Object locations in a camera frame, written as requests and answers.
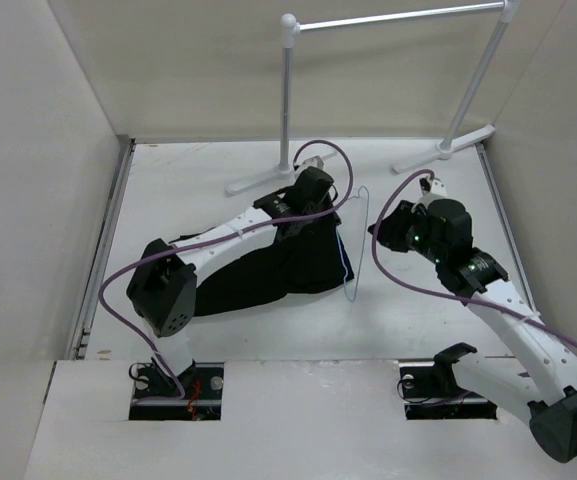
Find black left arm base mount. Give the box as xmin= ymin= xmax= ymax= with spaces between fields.
xmin=128 ymin=361 xmax=225 ymax=422

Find black trousers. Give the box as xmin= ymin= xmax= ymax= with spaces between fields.
xmin=194 ymin=214 xmax=354 ymax=317

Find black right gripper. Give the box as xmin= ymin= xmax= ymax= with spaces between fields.
xmin=367 ymin=200 xmax=445 ymax=264

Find light blue clothes hanger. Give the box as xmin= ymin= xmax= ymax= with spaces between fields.
xmin=335 ymin=185 xmax=370 ymax=303

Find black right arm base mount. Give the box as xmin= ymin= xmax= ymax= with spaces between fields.
xmin=397 ymin=361 xmax=497 ymax=421

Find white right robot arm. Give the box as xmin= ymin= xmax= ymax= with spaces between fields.
xmin=368 ymin=197 xmax=577 ymax=463

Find white metal clothes rack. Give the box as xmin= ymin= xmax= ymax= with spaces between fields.
xmin=225 ymin=1 xmax=520 ymax=195

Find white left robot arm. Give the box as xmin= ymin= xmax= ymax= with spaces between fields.
xmin=127 ymin=187 xmax=354 ymax=399

